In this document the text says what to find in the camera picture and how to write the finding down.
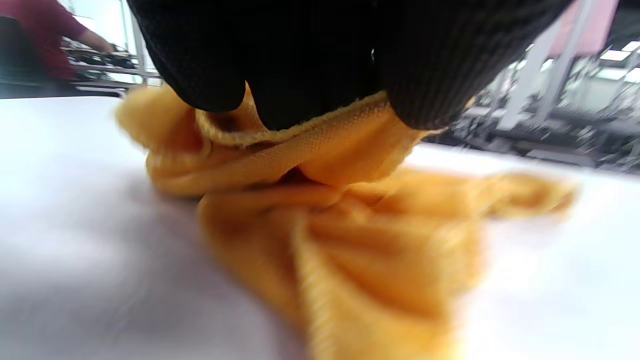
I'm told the person's left hand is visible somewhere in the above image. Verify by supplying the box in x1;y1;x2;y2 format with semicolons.
126;0;576;132

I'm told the yellow square towel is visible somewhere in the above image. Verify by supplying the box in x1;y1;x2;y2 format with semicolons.
116;82;578;360

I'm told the cluttered workbench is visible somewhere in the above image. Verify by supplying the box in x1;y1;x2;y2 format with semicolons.
62;42;163;97

